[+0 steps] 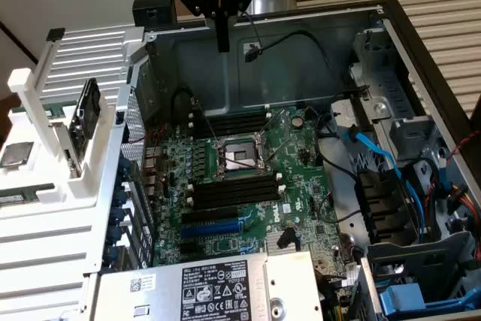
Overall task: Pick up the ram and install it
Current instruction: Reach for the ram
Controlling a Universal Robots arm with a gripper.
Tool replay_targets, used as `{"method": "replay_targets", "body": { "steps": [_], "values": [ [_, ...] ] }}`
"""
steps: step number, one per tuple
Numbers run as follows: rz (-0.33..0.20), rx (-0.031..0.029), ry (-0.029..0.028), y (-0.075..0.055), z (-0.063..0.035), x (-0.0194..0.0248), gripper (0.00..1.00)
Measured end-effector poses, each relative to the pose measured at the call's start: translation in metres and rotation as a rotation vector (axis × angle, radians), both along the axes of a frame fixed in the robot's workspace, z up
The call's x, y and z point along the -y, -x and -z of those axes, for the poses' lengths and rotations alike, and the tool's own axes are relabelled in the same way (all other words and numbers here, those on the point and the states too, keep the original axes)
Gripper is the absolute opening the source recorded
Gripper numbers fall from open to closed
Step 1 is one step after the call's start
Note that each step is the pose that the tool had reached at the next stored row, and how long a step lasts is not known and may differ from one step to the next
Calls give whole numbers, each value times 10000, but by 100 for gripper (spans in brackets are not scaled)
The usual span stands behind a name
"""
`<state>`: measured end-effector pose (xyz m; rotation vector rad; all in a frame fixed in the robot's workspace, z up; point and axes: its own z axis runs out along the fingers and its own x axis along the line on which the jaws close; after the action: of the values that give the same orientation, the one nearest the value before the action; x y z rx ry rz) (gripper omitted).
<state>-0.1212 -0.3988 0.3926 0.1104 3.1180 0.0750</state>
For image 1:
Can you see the CPU socket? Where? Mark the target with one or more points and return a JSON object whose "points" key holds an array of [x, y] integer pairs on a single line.
{"points": [[240, 155]]}

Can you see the white parts rack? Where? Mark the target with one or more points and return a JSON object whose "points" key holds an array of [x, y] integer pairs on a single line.
{"points": [[22, 84]]}

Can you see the long black expansion slot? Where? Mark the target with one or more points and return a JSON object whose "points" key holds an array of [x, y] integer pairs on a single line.
{"points": [[210, 215]]}

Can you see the thin metal locking lever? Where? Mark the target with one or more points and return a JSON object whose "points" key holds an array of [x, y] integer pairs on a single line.
{"points": [[240, 163], [205, 122]]}

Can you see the silver CPU chip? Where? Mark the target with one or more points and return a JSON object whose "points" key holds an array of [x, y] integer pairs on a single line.
{"points": [[17, 153]]}

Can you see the black plastic duct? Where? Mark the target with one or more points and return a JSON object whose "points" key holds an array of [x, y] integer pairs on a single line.
{"points": [[379, 200]]}

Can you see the blue plastic bay latch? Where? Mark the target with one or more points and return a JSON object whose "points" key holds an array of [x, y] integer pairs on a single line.
{"points": [[402, 296]]}

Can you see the open grey PC case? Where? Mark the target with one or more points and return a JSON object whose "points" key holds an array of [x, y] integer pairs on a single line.
{"points": [[195, 69]]}

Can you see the RAM slot with white clips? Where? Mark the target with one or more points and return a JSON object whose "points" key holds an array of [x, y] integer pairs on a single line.
{"points": [[189, 200], [190, 188], [191, 114], [191, 125]]}

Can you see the silver power supply with label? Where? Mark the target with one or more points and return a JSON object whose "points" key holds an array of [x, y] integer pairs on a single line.
{"points": [[293, 272]]}

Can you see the black block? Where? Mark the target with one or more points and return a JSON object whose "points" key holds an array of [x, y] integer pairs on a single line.
{"points": [[154, 9]]}

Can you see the silver chipset heatsink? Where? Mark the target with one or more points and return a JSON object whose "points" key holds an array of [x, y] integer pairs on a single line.
{"points": [[270, 240]]}

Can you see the blue expansion slot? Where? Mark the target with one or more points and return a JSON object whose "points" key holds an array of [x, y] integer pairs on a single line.
{"points": [[210, 230]]}

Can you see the metal socket cover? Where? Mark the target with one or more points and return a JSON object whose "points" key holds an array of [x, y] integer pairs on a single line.
{"points": [[286, 123]]}

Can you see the graphics card with metal bracket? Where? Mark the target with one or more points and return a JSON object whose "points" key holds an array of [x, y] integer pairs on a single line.
{"points": [[64, 140]]}

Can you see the short black expansion slot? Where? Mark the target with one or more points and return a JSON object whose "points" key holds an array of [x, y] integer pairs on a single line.
{"points": [[188, 248]]}

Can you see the black card in rack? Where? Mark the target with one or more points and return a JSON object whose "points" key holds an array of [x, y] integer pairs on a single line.
{"points": [[88, 110]]}

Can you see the coin cell battery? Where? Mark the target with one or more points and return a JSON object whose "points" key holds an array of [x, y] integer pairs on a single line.
{"points": [[297, 122]]}

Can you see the green Dell motherboard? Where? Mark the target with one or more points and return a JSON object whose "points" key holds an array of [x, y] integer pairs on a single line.
{"points": [[297, 185]]}

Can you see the black end cap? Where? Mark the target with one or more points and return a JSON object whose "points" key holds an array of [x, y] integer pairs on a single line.
{"points": [[55, 34]]}

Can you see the grey metal disk bay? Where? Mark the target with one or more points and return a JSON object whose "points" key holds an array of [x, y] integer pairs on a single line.
{"points": [[413, 257]]}

